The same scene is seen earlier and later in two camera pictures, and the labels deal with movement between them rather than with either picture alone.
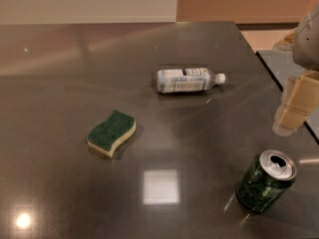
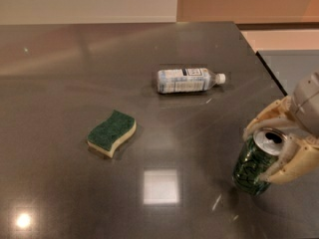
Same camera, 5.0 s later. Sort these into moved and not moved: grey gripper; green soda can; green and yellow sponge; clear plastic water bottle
Moved: grey gripper; green soda can
Not moved: clear plastic water bottle; green and yellow sponge
